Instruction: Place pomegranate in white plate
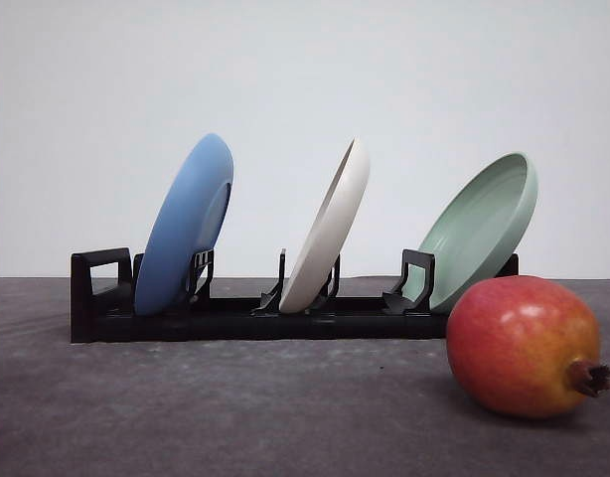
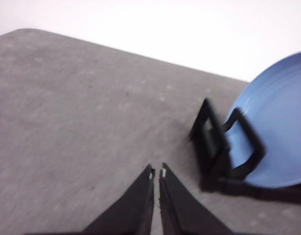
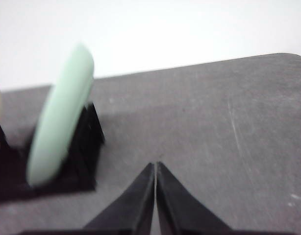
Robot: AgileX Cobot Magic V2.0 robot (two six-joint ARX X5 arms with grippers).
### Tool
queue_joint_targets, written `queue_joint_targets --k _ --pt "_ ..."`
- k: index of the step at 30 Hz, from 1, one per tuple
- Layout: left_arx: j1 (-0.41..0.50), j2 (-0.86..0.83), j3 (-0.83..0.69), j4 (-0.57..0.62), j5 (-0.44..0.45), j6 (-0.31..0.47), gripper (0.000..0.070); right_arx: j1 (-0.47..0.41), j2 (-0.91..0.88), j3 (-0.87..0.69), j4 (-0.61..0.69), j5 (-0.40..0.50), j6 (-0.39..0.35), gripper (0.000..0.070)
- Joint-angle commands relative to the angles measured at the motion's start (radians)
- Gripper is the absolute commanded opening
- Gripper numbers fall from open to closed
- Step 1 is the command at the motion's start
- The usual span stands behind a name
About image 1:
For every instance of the grey table mat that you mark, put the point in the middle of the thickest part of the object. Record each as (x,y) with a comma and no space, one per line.
(305,408)

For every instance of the red yellow pomegranate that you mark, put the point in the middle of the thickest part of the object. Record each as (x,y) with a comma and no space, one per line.
(525,346)

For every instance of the white plate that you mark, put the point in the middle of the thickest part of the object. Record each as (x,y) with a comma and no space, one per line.
(327,238)

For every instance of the green plate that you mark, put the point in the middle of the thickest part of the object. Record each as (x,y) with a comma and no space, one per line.
(479,231)

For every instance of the blue plate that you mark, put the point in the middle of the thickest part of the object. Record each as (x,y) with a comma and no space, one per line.
(187,225)

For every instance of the black plate rack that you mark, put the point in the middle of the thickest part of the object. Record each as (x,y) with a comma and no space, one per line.
(106,298)

